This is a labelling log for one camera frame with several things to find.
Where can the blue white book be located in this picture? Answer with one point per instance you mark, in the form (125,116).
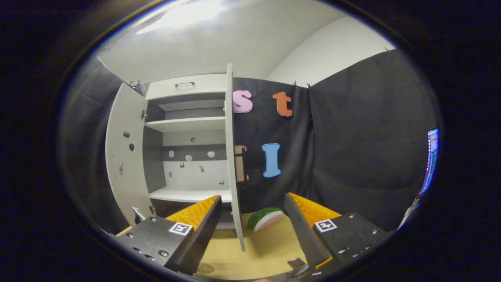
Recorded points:
(137,214)

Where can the black backdrop cloth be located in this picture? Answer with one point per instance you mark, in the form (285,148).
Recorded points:
(352,137)

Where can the ceiling light panel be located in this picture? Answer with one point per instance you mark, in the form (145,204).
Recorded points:
(184,15)

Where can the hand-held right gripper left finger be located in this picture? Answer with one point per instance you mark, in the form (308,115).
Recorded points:
(201,235)

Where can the metal door hinge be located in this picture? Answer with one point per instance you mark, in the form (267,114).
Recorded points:
(145,116)

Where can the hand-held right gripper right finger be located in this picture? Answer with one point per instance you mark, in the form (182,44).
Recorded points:
(305,235)

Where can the white cabinet shelf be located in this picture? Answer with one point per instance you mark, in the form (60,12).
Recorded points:
(188,194)
(188,124)

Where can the computer monitor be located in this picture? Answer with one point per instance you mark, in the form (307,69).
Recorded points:
(430,160)

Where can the toy watermelon slice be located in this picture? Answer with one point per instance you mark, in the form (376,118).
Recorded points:
(266,219)

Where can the white cabinet door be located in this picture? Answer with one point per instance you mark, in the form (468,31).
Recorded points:
(125,168)
(233,156)

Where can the white cabinet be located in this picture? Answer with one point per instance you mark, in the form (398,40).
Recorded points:
(188,176)

